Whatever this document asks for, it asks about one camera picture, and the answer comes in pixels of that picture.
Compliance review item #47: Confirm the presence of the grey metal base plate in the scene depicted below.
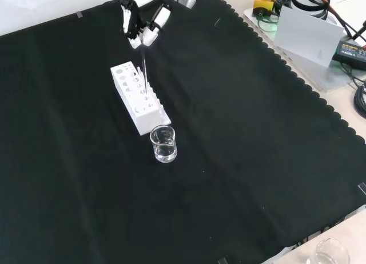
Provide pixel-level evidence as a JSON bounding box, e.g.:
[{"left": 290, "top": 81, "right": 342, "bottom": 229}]
[{"left": 242, "top": 6, "right": 366, "bottom": 93}]

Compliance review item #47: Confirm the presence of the pale board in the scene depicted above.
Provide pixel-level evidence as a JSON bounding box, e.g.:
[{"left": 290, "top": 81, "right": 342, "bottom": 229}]
[{"left": 273, "top": 6, "right": 345, "bottom": 69}]

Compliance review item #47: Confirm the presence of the small clear glass beaker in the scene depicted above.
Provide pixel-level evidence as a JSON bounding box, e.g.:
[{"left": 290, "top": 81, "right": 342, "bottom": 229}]
[{"left": 149, "top": 125, "right": 178, "bottom": 164}]

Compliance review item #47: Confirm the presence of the large clear glass beaker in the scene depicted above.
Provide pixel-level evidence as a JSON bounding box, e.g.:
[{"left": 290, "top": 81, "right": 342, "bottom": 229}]
[{"left": 308, "top": 237, "right": 351, "bottom": 264}]

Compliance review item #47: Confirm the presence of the clear glass rod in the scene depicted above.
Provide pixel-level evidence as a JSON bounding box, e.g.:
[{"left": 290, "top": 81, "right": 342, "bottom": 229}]
[{"left": 141, "top": 45, "right": 149, "bottom": 94}]

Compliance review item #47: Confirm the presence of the black bench cloth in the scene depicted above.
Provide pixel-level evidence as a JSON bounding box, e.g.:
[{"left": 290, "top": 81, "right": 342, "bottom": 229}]
[{"left": 0, "top": 0, "right": 366, "bottom": 264}]

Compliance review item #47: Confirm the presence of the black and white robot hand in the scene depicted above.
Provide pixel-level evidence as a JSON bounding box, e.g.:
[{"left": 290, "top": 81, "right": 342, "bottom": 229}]
[{"left": 118, "top": 0, "right": 174, "bottom": 50}]

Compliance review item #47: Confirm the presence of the white test tube rack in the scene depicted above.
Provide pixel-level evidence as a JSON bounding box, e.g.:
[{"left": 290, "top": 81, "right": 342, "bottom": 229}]
[{"left": 110, "top": 62, "right": 172, "bottom": 137}]

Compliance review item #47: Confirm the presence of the black cable bundle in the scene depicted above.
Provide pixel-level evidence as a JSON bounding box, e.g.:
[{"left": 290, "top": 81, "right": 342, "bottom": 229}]
[{"left": 353, "top": 83, "right": 366, "bottom": 118}]

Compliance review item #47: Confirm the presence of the black power adapter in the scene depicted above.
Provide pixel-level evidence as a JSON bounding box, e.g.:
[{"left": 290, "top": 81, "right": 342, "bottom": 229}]
[{"left": 332, "top": 38, "right": 366, "bottom": 68}]

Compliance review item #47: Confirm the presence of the yellow stop button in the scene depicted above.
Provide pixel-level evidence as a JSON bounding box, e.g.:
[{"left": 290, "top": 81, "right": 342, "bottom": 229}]
[{"left": 253, "top": 0, "right": 280, "bottom": 17}]

